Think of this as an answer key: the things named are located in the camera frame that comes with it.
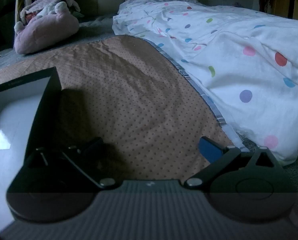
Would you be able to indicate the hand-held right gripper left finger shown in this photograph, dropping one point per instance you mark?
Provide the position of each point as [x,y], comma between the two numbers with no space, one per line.
[95,146]

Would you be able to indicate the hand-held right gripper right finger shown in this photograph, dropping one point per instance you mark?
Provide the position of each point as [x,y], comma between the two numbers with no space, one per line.
[210,150]

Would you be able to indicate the black box with white inside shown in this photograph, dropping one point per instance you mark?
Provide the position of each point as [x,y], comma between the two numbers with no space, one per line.
[46,100]

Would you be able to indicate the orange dotted blanket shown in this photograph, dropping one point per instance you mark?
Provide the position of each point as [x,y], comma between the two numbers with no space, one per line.
[129,85]

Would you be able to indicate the white polka dot duvet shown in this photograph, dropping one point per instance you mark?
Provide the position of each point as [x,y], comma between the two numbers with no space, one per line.
[226,45]

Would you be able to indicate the grey bed sheet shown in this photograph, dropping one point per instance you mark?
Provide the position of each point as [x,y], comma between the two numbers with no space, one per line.
[94,26]

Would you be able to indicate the pink plush animal cushion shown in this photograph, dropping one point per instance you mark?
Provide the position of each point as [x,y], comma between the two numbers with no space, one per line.
[46,32]

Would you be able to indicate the red patterned pillow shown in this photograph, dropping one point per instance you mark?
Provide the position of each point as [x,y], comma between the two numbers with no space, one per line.
[30,17]

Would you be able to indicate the pale pink frilled pillow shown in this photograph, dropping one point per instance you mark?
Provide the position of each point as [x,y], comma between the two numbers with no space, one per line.
[49,0]

